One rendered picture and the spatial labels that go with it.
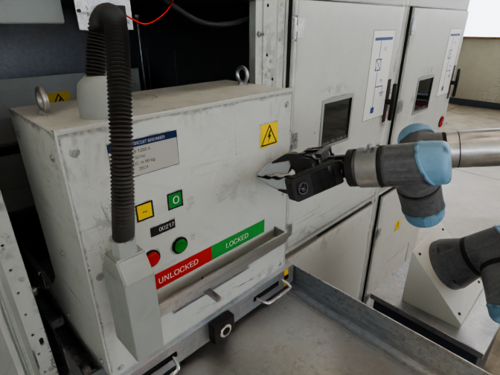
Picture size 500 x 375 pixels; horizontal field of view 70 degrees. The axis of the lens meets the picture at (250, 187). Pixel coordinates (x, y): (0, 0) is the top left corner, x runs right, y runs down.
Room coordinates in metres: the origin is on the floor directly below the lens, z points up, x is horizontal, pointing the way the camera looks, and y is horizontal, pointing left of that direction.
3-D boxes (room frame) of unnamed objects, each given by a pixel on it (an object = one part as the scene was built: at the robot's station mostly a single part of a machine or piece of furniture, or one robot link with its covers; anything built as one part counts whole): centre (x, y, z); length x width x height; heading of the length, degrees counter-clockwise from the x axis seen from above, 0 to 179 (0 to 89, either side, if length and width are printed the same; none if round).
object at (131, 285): (0.43, 0.18, 1.14); 0.08 x 0.05 x 0.17; 45
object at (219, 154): (0.62, 0.08, 1.15); 0.48 x 0.01 x 0.48; 135
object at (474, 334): (0.88, -0.60, 0.74); 0.32 x 0.32 x 0.02; 44
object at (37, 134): (0.81, 0.26, 1.15); 0.51 x 0.50 x 0.48; 45
